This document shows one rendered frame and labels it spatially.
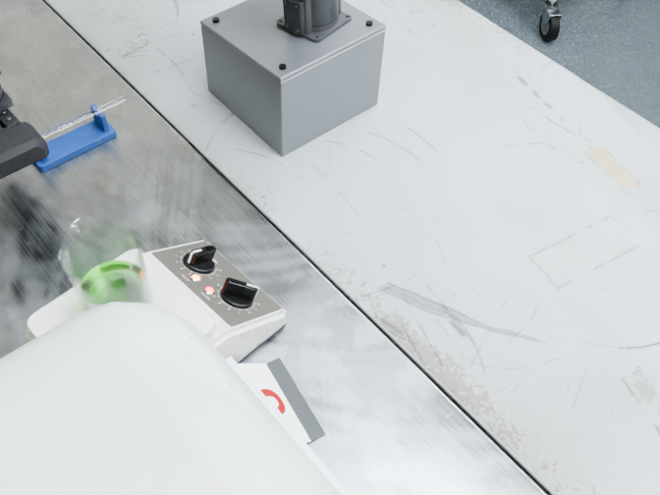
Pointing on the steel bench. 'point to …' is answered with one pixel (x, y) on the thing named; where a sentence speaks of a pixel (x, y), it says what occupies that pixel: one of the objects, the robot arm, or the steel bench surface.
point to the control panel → (173, 259)
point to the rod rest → (77, 142)
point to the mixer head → (143, 414)
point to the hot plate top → (162, 286)
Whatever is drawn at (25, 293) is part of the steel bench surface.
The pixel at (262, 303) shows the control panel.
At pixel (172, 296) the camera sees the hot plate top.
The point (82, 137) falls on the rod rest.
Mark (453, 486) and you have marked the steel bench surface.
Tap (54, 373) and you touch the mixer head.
